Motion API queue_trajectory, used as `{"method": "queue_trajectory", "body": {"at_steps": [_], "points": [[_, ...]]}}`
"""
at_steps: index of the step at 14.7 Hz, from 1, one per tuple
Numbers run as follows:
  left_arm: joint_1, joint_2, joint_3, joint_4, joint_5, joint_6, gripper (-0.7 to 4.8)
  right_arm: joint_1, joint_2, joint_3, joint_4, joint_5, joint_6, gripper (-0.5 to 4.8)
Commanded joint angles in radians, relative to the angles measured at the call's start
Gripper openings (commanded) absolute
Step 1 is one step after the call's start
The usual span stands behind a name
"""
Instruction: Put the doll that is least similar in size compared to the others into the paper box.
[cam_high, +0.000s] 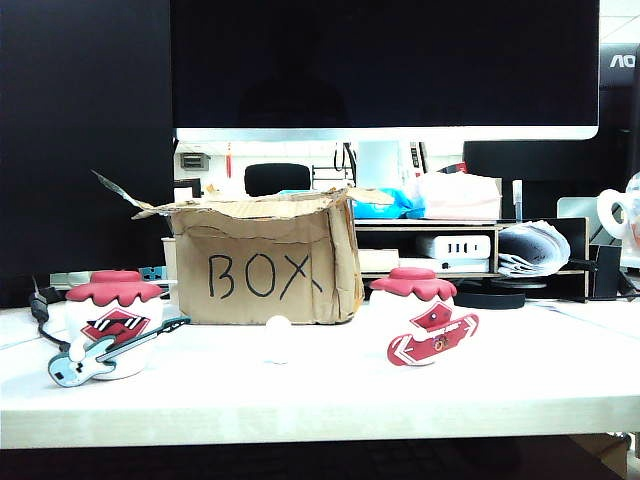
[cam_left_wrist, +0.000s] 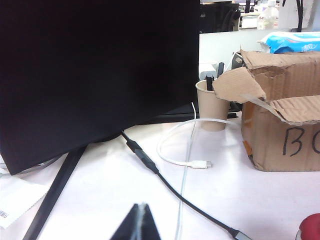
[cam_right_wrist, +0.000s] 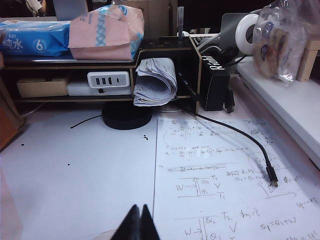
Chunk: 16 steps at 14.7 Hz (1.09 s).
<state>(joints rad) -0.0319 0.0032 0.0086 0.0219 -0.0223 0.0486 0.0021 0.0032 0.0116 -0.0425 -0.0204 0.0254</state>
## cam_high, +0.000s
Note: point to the rolled newspaper bundle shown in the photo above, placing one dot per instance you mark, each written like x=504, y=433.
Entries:
x=532, y=250

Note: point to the pink white plastic package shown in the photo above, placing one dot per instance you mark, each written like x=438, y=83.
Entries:
x=460, y=197

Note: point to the red-lid jar doll with guitar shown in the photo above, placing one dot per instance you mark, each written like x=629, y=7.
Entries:
x=117, y=320

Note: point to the large black silver-chin monitor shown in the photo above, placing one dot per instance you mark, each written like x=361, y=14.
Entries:
x=380, y=60

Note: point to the black round monitor base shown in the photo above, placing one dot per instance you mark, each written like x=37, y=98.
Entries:
x=492, y=300

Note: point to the black office chair back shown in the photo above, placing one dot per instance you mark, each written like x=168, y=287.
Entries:
x=277, y=179

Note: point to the black AOC monitor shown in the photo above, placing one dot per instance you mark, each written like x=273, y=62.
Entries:
x=620, y=75

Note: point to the dark black panel screen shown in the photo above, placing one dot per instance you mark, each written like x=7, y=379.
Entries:
x=80, y=150

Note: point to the torn cardboard box marked BOX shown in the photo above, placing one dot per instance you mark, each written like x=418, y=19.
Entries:
x=260, y=270

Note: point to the wooden desk shelf riser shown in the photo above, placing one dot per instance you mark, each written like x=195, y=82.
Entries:
x=430, y=227

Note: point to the small black box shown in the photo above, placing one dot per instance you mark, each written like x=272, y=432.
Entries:
x=606, y=272

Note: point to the white power strip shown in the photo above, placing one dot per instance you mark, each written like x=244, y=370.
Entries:
x=150, y=274

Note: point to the red-lid jar doll with skateboard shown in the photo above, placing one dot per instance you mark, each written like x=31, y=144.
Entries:
x=425, y=320

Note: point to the blue wet wipes packet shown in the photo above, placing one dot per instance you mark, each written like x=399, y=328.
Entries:
x=395, y=205

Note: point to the white multi-port charger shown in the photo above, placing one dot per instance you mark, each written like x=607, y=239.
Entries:
x=457, y=247

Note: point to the red hanging tassel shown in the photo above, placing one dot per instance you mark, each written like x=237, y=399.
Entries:
x=229, y=162

